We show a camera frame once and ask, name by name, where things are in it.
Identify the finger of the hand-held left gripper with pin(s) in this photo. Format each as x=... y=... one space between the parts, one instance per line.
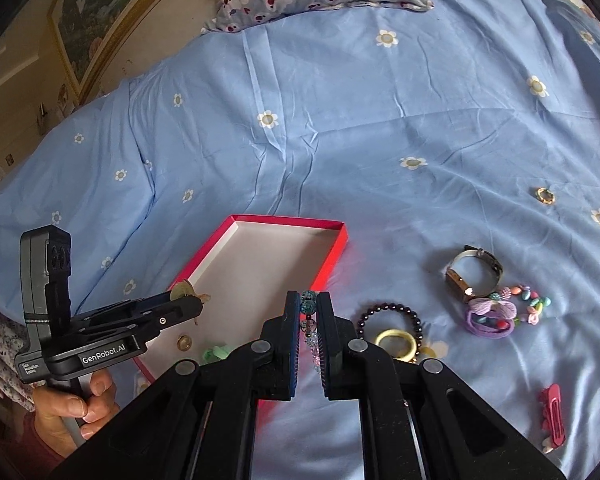
x=172 y=321
x=145 y=307

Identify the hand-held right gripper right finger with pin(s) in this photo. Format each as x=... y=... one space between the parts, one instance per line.
x=324 y=345

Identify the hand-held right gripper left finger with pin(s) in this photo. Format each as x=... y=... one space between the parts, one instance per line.
x=294 y=342

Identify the gold round earring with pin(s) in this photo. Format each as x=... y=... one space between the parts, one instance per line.
x=181 y=290

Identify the yellow hair claw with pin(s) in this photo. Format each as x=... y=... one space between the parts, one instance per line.
x=382 y=337

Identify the red cardboard box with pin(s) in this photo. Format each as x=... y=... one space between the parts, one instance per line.
x=260 y=260

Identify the gold square wristwatch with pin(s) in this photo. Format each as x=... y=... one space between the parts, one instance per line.
x=457 y=280

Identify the pink hair clip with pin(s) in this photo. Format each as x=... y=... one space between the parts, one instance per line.
x=552 y=410

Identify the person's left hand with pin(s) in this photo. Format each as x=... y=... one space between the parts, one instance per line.
x=55 y=410

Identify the floral patterned cloth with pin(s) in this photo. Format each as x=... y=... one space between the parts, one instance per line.
x=0 y=340

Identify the gold framed wall picture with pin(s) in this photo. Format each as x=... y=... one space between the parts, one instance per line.
x=95 y=15

